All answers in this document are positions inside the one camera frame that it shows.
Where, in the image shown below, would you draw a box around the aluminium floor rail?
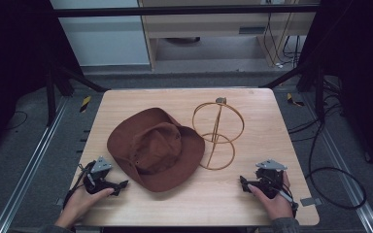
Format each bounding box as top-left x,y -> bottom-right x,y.
0,96 -> 70,233
300,92 -> 373,233

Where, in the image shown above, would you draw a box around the looped black floor cable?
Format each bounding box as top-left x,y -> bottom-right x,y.
305,119 -> 367,211

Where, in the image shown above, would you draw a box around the hanging cables under desk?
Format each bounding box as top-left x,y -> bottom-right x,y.
262,0 -> 303,70

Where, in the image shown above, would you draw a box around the person's right hand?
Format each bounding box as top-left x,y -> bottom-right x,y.
247,171 -> 295,221

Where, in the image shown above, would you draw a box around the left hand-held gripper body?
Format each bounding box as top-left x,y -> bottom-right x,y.
83,156 -> 121,196

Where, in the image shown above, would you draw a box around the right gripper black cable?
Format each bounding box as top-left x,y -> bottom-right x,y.
261,176 -> 299,218

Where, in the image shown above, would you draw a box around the black curtain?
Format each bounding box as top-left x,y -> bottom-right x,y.
0,0 -> 84,159
298,0 -> 373,181

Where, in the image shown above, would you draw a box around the yellow black tape strip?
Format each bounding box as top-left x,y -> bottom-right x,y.
79,94 -> 92,114
286,92 -> 305,108

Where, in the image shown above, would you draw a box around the black horizontal frame bar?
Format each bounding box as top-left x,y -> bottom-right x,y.
52,4 -> 321,18

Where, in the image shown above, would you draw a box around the black metal stand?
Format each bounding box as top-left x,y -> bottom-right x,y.
257,62 -> 326,123
44,60 -> 110,127

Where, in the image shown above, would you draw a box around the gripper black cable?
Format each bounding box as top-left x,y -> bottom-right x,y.
62,160 -> 97,210
261,176 -> 299,218

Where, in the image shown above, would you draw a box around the brown felt cowboy hat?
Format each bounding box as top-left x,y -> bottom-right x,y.
106,107 -> 206,193

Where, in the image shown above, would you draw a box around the white cabinet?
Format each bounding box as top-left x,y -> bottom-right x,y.
49,0 -> 151,67

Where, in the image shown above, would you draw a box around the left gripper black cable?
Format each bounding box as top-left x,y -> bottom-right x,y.
62,160 -> 97,210

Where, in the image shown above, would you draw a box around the person's left hand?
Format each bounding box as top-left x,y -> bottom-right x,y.
55,185 -> 116,229

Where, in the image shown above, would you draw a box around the thin black floor cable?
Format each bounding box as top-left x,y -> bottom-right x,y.
3,110 -> 29,131

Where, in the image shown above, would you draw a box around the gold wire hat stand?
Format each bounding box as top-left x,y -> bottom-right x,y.
191,96 -> 246,172

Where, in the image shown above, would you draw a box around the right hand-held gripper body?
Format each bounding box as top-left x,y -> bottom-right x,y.
254,158 -> 288,199

